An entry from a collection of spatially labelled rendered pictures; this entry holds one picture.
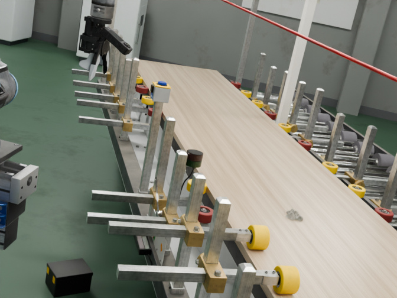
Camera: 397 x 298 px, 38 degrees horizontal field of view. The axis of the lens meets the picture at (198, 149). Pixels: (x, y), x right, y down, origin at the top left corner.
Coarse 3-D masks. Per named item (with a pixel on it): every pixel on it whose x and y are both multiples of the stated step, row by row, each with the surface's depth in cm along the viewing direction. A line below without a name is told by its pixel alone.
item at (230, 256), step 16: (160, 128) 335; (160, 144) 331; (176, 144) 297; (192, 176) 264; (208, 224) 235; (224, 240) 215; (224, 256) 213; (240, 256) 198; (224, 288) 210; (256, 288) 183
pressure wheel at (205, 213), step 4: (200, 208) 215; (204, 208) 214; (208, 208) 215; (200, 212) 211; (204, 212) 212; (208, 212) 212; (212, 212) 213; (200, 216) 210; (204, 216) 210; (208, 216) 210; (200, 220) 210; (204, 220) 210; (208, 220) 211
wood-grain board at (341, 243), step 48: (192, 96) 376; (240, 96) 402; (192, 144) 284; (240, 144) 299; (288, 144) 315; (240, 192) 238; (288, 192) 248; (336, 192) 259; (288, 240) 204; (336, 240) 212; (384, 240) 220; (336, 288) 179; (384, 288) 185
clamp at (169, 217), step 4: (164, 208) 218; (164, 212) 214; (164, 216) 213; (168, 216) 211; (172, 216) 211; (176, 216) 212; (168, 220) 208; (168, 224) 206; (172, 224) 206; (176, 224) 207
